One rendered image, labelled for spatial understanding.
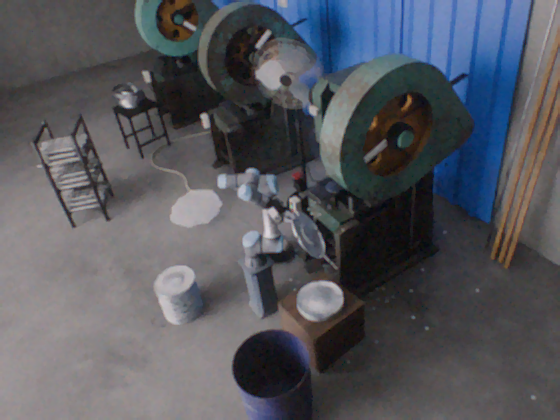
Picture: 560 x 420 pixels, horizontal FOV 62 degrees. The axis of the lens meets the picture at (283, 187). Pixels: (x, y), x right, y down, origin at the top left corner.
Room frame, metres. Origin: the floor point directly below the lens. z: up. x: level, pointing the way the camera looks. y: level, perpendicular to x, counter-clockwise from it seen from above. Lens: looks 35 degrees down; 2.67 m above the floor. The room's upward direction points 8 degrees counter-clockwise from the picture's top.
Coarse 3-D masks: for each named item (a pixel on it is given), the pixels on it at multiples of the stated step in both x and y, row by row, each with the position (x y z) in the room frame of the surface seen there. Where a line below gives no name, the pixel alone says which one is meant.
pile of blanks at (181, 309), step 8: (192, 288) 2.33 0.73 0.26; (160, 296) 2.29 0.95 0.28; (176, 296) 2.26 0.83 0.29; (184, 296) 2.27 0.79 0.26; (192, 296) 2.31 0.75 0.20; (200, 296) 2.40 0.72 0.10; (160, 304) 2.33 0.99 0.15; (168, 304) 2.26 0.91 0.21; (176, 304) 2.26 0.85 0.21; (184, 304) 2.27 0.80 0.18; (192, 304) 2.30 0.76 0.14; (200, 304) 2.36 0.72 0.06; (168, 312) 2.28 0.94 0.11; (176, 312) 2.25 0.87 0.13; (184, 312) 2.26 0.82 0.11; (192, 312) 2.28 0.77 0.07; (200, 312) 2.33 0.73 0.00; (168, 320) 2.29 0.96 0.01; (176, 320) 2.26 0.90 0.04; (184, 320) 2.26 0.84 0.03; (192, 320) 2.27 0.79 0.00
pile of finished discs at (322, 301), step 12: (312, 288) 2.07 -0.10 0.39; (324, 288) 2.05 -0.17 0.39; (336, 288) 2.04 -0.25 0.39; (300, 300) 1.99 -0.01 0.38; (312, 300) 1.96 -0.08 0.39; (324, 300) 1.95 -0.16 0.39; (336, 300) 1.94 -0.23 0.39; (300, 312) 1.91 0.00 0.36; (312, 312) 1.88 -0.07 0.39; (324, 312) 1.86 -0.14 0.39; (336, 312) 1.86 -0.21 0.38
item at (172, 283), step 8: (168, 272) 2.49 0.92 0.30; (176, 272) 2.48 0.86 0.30; (184, 272) 2.47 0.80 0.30; (192, 272) 2.46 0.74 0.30; (160, 280) 2.42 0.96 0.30; (168, 280) 2.40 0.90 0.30; (176, 280) 2.39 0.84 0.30; (184, 280) 2.39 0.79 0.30; (192, 280) 2.38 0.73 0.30; (160, 288) 2.34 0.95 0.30; (168, 288) 2.33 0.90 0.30; (176, 288) 2.32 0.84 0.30; (168, 296) 2.25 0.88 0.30
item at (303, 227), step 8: (296, 216) 2.03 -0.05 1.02; (304, 216) 2.10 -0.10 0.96; (296, 224) 1.97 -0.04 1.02; (304, 224) 2.02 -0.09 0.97; (312, 224) 2.09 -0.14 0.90; (296, 232) 1.91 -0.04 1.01; (304, 232) 1.95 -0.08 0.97; (312, 232) 2.01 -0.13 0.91; (304, 240) 1.90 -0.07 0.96; (312, 240) 1.94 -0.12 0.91; (320, 240) 2.01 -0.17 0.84; (312, 248) 1.89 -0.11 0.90; (320, 248) 1.94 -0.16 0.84; (320, 256) 1.88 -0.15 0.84
